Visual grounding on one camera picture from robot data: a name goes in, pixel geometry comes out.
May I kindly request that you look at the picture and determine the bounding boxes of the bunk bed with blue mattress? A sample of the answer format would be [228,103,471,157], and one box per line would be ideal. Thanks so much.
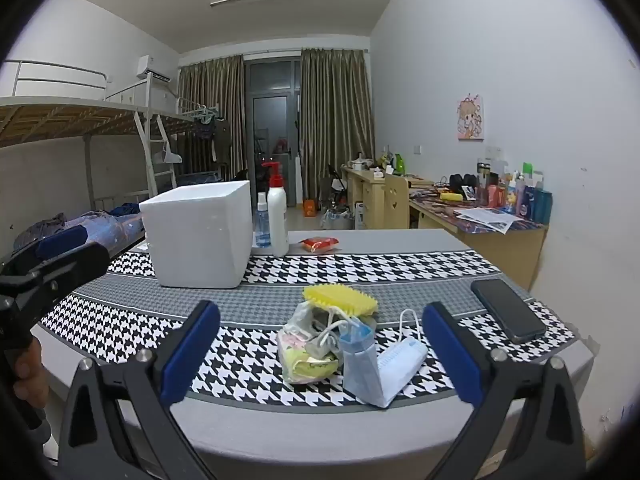
[105,72,236,196]

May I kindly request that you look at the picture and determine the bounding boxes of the white foam box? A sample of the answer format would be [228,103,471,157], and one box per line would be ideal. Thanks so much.
[139,180,253,290]

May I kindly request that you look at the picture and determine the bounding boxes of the white bottle with red pump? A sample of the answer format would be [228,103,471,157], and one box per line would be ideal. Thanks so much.
[261,161,290,258]

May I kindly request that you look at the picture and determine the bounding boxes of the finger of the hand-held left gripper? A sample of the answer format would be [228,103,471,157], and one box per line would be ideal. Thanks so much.
[10,224,91,275]
[0,241,111,330]

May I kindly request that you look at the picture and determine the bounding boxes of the clear plastic item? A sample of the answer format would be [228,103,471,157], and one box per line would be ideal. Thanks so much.
[377,308,429,407]

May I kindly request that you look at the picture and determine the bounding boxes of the blue plaid quilt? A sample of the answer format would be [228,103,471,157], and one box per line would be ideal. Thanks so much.
[64,210,148,256]

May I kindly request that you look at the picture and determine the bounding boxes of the black smartphone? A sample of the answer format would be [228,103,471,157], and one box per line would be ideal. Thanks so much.
[471,279,548,345]

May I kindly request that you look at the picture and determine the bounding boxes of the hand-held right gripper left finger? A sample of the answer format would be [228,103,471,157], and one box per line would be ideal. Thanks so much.
[59,300,223,480]

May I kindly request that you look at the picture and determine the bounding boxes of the person's left hand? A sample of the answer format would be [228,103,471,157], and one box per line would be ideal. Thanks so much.
[12,342,49,412]

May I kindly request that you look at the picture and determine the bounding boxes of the white air conditioner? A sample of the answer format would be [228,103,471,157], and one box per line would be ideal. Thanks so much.
[137,55,173,83]

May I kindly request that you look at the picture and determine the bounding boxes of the wooden chair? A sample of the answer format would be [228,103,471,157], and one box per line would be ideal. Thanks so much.
[382,175,411,231]

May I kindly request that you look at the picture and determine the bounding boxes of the white metal bunk bed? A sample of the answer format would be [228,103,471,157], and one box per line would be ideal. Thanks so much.
[0,59,176,261]

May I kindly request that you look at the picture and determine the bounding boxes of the yellow bristle brush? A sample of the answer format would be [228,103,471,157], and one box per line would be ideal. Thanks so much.
[303,284,379,319]

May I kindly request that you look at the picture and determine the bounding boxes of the row of toiletry bottles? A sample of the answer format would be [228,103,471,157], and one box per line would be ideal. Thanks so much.
[475,159,553,223]

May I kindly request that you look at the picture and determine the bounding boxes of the cartoon wall poster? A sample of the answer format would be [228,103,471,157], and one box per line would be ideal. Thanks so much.
[456,94,486,141]

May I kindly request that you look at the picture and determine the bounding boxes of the purple grey blanket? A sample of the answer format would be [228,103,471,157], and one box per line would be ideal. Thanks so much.
[12,212,68,253]

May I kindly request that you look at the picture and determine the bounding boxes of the red snack packet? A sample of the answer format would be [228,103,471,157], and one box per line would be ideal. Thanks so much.
[299,236,342,253]

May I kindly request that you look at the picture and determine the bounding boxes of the black chair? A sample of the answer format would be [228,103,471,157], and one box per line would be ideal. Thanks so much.
[327,164,351,211]

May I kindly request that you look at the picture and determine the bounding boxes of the small blue spray bottle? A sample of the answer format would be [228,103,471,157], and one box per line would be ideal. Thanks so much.
[254,192,275,250]

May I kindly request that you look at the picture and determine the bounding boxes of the floral tissue packet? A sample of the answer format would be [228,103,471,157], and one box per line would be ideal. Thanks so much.
[277,327,342,386]

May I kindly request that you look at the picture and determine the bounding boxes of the houndstooth table cloth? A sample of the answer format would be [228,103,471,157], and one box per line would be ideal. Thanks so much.
[37,249,581,408]

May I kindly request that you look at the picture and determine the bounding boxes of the glass balcony door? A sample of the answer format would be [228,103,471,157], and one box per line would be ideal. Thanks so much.
[244,57,303,206]

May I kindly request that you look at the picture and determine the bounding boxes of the long wooden desk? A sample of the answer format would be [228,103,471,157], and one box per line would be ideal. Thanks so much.
[341,162,436,231]

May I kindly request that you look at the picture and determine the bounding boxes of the wooden desk with printed mat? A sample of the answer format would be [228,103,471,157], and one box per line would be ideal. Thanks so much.
[407,180,548,291]

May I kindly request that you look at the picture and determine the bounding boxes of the clear plastic bag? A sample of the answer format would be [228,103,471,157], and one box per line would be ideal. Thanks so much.
[287,301,346,347]

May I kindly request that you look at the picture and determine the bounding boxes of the brown curtain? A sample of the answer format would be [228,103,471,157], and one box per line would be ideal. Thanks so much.
[178,55,247,181]
[299,48,376,206]

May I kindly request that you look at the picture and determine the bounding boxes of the hanging dark clothes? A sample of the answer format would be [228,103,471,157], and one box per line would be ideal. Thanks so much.
[192,110,233,171]

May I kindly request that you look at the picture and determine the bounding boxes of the bucket with plastic bags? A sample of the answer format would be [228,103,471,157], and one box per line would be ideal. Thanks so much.
[320,205,353,231]

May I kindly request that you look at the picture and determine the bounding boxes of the white paper sheets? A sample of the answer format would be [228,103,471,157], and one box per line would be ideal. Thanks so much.
[456,206,521,234]

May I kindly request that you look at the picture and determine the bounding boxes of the blue face mask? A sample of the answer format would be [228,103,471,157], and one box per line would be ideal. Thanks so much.
[337,319,387,407]

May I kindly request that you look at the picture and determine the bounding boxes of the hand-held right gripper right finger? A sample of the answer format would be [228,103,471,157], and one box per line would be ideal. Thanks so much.
[421,301,587,480]

